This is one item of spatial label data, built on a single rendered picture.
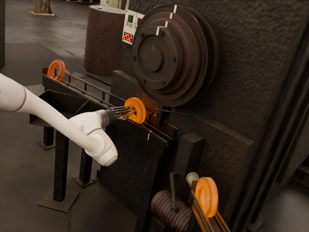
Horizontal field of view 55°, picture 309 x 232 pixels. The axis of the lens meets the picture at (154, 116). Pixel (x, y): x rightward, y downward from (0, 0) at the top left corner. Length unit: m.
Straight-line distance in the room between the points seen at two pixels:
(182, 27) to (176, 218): 0.83
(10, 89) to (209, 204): 0.79
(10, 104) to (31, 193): 1.24
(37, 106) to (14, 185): 1.21
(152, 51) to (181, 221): 0.76
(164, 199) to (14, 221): 0.98
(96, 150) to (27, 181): 1.06
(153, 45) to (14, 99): 0.62
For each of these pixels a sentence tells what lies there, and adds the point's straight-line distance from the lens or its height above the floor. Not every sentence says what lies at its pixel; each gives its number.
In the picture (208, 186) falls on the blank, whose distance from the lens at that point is 1.17.
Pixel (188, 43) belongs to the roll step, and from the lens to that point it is 1.28.
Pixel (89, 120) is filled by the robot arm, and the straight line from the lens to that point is 1.41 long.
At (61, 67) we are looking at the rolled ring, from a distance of 2.32.
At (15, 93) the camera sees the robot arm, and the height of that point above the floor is 1.04.
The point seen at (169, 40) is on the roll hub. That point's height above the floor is 1.22.
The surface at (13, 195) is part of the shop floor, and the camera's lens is 2.20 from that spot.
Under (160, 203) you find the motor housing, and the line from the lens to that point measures 1.43.
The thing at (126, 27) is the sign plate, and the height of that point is 1.14.
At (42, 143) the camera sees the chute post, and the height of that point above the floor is 0.01.
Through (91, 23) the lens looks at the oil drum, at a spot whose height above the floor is 0.69.
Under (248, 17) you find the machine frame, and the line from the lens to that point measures 1.34.
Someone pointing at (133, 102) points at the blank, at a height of 0.81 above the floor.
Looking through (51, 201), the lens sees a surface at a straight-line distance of 2.12.
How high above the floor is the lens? 1.46
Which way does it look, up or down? 26 degrees down
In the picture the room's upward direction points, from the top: 12 degrees clockwise
